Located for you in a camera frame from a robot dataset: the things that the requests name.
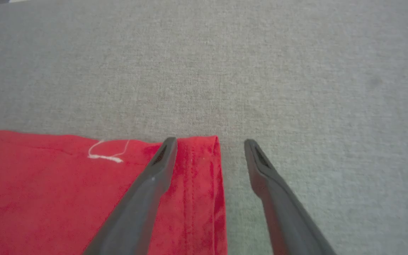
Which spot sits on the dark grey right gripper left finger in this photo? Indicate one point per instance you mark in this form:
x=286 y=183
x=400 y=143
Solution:
x=136 y=212

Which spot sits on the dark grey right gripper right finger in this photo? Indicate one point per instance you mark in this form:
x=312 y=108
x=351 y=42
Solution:
x=282 y=212

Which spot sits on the red and white sports shorts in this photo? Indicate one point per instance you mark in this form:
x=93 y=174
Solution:
x=48 y=198

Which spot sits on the grey fabric sofa seat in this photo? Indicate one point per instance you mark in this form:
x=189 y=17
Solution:
x=204 y=71

